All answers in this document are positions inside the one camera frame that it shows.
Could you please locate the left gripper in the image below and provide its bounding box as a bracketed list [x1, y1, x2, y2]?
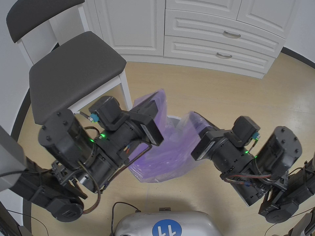
[95, 99, 165, 168]

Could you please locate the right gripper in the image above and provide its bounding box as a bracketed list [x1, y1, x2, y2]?
[191, 129, 256, 176]

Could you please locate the purple plastic bag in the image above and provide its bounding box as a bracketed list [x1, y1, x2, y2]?
[128, 89, 217, 183]

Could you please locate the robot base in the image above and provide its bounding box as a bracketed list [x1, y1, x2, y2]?
[116, 207, 223, 236]

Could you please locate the white trash bin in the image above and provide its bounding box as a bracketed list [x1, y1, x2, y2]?
[167, 115, 184, 126]

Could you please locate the white chair dark grey seat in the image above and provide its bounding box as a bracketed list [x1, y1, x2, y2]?
[6, 0, 133, 126]

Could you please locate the white wardrobe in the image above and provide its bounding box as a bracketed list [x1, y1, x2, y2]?
[82, 0, 303, 79]

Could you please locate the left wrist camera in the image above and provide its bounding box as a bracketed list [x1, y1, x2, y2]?
[89, 96, 153, 132]

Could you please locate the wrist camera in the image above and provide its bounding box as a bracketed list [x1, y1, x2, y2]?
[89, 96, 153, 132]
[223, 116, 261, 147]

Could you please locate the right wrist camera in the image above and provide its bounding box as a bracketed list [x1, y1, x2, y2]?
[223, 116, 261, 147]

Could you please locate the thin black cable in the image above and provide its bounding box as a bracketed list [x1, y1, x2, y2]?
[264, 206, 315, 236]
[0, 209, 50, 236]

